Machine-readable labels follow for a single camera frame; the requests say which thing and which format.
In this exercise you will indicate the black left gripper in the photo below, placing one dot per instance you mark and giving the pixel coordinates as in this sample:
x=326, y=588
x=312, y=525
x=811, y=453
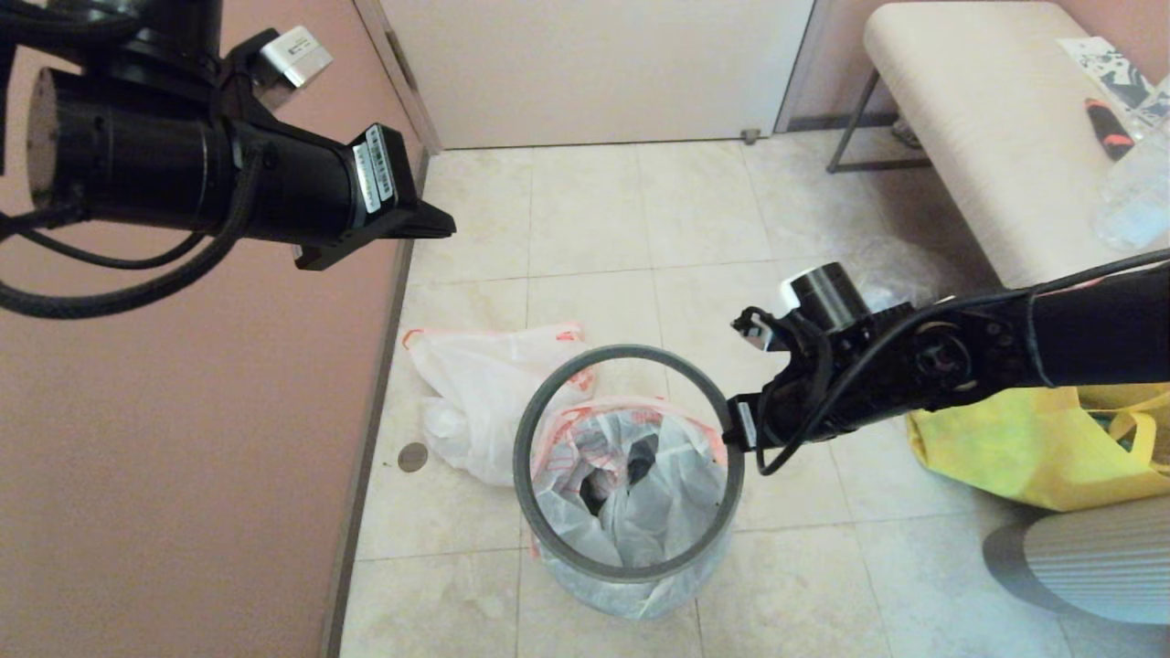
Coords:
x=183, y=164

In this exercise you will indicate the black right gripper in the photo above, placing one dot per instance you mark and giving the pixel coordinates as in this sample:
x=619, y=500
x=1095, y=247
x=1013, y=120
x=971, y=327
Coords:
x=850, y=384

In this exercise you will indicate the white plastic bag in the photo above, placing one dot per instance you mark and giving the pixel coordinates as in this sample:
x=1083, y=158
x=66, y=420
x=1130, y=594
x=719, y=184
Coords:
x=475, y=393

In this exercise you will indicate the orange print plastic bag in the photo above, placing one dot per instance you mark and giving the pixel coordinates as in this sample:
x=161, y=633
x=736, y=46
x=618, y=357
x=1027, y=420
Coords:
x=658, y=512

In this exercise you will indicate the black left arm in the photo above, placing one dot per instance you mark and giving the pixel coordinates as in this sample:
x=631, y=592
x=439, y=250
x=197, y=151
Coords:
x=55, y=18

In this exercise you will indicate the clear bag with dark items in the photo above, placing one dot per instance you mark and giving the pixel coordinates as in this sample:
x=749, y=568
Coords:
x=900, y=274

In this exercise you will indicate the yellow fabric tote bag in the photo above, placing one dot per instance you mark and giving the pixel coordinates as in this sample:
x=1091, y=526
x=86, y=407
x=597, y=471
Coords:
x=1005, y=448

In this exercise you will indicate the long dark grey baseboard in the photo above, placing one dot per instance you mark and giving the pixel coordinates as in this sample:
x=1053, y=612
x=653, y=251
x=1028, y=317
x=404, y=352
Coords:
x=388, y=366

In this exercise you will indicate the white door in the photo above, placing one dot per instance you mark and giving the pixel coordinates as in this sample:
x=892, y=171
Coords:
x=594, y=73

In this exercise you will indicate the round metal floor drain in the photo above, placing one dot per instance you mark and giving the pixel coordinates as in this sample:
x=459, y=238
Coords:
x=413, y=457

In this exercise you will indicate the small grey striped object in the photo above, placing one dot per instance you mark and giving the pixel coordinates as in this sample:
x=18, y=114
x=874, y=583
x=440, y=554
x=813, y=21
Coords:
x=903, y=135

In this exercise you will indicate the short dark grey baseboard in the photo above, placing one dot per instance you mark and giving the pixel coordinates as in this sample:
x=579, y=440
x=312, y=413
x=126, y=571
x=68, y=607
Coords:
x=823, y=123

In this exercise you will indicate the beige wood grain table top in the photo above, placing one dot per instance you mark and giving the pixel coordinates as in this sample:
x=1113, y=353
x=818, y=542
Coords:
x=987, y=137

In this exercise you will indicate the white ribbed cylinder object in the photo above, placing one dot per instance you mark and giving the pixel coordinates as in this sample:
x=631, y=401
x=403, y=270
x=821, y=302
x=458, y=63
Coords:
x=1097, y=567

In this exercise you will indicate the clear plastic bottle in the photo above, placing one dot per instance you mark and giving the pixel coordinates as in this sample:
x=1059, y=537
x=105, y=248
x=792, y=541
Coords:
x=1133, y=201

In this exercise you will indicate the black and orange tool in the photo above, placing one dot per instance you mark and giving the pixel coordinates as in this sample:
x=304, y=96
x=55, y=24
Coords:
x=1104, y=132

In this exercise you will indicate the black and white printed leaflet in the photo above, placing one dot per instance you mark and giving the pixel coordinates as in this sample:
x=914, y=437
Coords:
x=1101, y=66

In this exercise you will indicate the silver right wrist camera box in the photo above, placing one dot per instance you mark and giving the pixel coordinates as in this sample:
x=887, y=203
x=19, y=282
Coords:
x=759, y=334

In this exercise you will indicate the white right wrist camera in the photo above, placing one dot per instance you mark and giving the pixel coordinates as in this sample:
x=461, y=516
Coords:
x=791, y=291

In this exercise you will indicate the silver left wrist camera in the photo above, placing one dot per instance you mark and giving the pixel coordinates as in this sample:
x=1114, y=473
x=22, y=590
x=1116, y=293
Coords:
x=297, y=55

